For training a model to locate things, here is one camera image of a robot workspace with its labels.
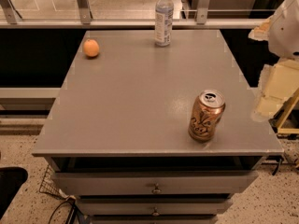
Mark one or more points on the black chair seat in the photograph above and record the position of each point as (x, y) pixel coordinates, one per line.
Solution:
(11, 179)

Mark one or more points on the grey drawer cabinet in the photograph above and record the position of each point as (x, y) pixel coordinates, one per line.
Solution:
(119, 125)

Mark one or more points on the metal window railing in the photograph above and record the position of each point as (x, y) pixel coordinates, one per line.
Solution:
(100, 14)

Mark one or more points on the clear plastic water bottle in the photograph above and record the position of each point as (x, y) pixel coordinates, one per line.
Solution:
(163, 22)

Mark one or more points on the top drawer metal knob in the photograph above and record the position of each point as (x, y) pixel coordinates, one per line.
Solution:
(156, 189)

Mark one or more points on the orange fruit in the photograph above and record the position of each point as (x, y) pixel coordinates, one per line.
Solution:
(91, 48)

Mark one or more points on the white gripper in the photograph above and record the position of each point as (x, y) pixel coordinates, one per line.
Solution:
(285, 28)

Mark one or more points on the drawer metal knob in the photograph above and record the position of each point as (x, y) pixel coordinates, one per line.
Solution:
(155, 212)
(156, 189)

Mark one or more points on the orange soda can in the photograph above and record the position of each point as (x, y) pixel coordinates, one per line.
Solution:
(207, 111)

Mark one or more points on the yellow stand frame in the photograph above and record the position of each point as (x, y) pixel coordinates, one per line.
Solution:
(287, 109)

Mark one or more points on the wire mesh basket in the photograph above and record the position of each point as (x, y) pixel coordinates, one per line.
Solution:
(48, 186)

